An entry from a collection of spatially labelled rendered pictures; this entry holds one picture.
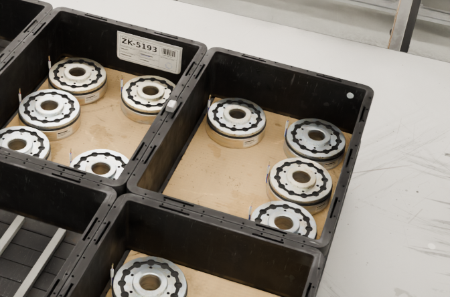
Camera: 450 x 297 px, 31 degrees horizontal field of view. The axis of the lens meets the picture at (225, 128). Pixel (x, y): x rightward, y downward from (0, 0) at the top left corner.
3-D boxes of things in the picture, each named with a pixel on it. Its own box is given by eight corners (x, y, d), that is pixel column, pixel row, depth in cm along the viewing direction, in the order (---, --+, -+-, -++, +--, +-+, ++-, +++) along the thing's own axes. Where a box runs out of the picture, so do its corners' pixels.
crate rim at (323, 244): (209, 55, 148) (210, 44, 146) (373, 97, 143) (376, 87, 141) (121, 201, 118) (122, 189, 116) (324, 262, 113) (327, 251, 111)
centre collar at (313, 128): (307, 124, 142) (308, 122, 142) (334, 134, 141) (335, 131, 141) (297, 140, 139) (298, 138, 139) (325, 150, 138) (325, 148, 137)
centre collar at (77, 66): (70, 63, 150) (70, 60, 149) (96, 69, 149) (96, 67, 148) (58, 78, 146) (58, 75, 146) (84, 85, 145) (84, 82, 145)
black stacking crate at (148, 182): (205, 97, 154) (211, 47, 146) (361, 140, 149) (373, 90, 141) (122, 245, 124) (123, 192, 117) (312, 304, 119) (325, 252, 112)
